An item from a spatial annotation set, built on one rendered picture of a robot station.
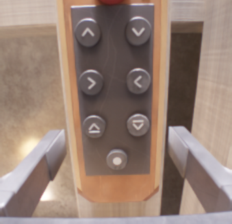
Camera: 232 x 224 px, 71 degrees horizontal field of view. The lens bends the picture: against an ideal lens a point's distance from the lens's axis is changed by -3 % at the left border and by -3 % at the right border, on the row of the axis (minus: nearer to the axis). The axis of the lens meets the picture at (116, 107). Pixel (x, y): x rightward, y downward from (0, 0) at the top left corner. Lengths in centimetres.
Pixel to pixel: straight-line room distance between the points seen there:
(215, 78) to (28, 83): 35
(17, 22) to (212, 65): 27
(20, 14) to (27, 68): 14
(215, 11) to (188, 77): 16
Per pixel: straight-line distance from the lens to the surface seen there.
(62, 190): 50
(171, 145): 16
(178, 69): 38
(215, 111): 24
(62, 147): 16
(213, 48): 25
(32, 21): 29
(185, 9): 28
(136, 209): 23
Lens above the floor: 36
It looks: 74 degrees down
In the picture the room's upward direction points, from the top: 180 degrees clockwise
